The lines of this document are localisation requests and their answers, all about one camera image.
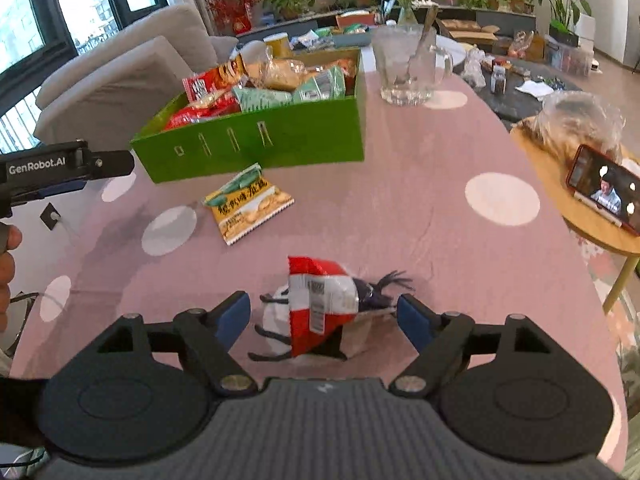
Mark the black wall socket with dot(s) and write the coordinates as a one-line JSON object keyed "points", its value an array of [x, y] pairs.
{"points": [[51, 216]]}

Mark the clear storage box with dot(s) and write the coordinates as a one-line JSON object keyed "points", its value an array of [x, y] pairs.
{"points": [[570, 57]]}

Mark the small dark jar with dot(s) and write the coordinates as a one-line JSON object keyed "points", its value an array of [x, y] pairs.
{"points": [[498, 82]]}

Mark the yellow red chips packet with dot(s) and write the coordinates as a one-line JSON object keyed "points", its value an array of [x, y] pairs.
{"points": [[230, 72]]}

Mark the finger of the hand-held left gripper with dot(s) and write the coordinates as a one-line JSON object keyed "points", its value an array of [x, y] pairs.
{"points": [[112, 164], [50, 192]]}

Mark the red packet black white print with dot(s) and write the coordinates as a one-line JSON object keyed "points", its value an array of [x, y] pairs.
{"points": [[200, 89]]}

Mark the pale green snack packet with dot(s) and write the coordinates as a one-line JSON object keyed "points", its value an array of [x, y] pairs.
{"points": [[260, 100], [320, 85]]}

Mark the clear bread packet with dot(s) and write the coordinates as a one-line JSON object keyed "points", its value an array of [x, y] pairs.
{"points": [[287, 75]]}

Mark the orange box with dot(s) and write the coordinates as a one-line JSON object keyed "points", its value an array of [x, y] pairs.
{"points": [[356, 20]]}

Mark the yellow canister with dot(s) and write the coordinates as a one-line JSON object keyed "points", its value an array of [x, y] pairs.
{"points": [[277, 45]]}

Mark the black framed window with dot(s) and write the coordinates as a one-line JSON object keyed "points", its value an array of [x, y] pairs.
{"points": [[50, 20]]}

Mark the dark round table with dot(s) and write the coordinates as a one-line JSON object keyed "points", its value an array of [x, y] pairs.
{"points": [[520, 105]]}

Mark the person's left hand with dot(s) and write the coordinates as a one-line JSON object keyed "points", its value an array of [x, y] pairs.
{"points": [[6, 280]]}

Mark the red flower plant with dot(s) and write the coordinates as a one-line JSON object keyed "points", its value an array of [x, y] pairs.
{"points": [[235, 7]]}

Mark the white paper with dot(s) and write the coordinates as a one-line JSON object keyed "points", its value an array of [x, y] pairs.
{"points": [[535, 89]]}

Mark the white bin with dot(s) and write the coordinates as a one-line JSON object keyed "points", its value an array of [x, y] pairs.
{"points": [[586, 26]]}

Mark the glass pitcher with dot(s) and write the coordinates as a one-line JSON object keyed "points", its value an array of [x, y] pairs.
{"points": [[400, 70]]}

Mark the round white coffee table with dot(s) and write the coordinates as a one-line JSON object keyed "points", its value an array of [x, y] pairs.
{"points": [[450, 47]]}

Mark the glass vase with plant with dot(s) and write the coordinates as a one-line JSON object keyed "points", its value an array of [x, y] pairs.
{"points": [[406, 12]]}

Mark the large red snack packet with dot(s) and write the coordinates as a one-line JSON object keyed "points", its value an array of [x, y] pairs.
{"points": [[200, 117]]}

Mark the round wooden side table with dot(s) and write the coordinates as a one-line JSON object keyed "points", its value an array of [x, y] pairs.
{"points": [[590, 230]]}

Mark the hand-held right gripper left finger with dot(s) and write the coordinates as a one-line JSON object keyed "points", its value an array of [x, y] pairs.
{"points": [[232, 320]]}

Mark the beige armchair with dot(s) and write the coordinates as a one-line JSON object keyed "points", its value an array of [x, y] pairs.
{"points": [[125, 75]]}

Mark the orange snack packet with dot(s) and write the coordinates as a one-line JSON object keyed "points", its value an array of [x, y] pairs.
{"points": [[342, 70]]}

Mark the clear plastic bag of bread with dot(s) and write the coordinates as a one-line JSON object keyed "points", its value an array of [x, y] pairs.
{"points": [[575, 120]]}

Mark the yellow green snack packet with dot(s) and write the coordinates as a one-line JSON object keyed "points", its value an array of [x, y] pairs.
{"points": [[250, 210]]}

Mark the red smartphone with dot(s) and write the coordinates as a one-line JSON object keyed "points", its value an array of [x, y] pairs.
{"points": [[605, 185]]}

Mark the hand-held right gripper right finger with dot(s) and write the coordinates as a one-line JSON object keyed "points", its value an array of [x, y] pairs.
{"points": [[415, 322]]}

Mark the tall leafy potted plant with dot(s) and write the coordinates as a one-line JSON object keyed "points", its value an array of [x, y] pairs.
{"points": [[562, 15]]}

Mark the red white snack packet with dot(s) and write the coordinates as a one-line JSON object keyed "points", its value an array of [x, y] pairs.
{"points": [[315, 285]]}

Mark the green cardboard box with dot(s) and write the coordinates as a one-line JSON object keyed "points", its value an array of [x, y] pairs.
{"points": [[250, 135]]}

